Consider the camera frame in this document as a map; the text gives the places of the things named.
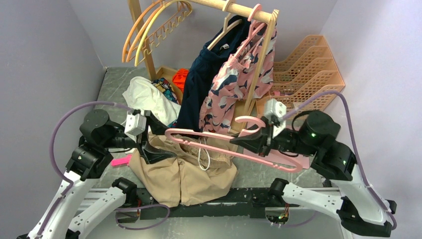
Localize pink shark print garment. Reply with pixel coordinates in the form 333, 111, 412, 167
199, 24, 277, 133

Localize pink clothes clip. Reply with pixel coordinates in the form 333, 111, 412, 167
110, 154, 132, 167

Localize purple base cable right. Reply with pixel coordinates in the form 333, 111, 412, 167
280, 211, 319, 228

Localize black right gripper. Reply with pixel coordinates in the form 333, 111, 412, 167
229, 115, 317, 156

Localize peach mesh file organizer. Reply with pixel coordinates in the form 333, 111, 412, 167
256, 35, 345, 115

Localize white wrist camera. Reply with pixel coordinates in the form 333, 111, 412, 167
124, 110, 146, 137
263, 99, 287, 127

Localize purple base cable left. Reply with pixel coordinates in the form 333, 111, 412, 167
114, 204, 171, 231

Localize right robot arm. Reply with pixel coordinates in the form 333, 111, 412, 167
230, 110, 397, 238

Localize white garment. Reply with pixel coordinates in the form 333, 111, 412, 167
122, 76, 181, 126

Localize cream hanger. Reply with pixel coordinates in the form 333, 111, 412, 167
207, 13, 242, 51

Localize colourful patterned garment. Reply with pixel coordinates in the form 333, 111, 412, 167
152, 78, 180, 104

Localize orange mesh garment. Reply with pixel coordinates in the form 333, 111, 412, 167
172, 68, 189, 93

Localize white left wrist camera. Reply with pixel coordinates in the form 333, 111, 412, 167
124, 110, 146, 137

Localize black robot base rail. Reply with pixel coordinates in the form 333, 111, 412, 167
116, 178, 288, 223

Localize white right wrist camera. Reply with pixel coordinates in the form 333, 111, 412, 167
263, 99, 287, 127

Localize wooden clothes rack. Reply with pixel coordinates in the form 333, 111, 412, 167
127, 0, 280, 131

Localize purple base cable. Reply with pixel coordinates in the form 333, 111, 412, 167
280, 211, 319, 228
114, 204, 171, 231

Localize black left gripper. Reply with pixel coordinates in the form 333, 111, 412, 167
103, 110, 178, 162

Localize peach notched hanger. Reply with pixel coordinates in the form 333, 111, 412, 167
132, 0, 193, 60

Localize pink notched hanger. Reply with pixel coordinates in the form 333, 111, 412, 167
165, 128, 303, 173

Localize beige drawstring shorts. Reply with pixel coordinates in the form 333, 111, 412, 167
129, 134, 238, 207

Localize pink clipboard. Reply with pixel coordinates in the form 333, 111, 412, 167
243, 148, 310, 169

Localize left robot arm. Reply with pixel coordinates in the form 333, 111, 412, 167
22, 110, 174, 239

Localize yellow hanger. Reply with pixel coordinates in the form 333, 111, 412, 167
134, 0, 179, 67

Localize navy blue hanging garment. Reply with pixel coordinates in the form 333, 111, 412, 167
175, 15, 251, 131

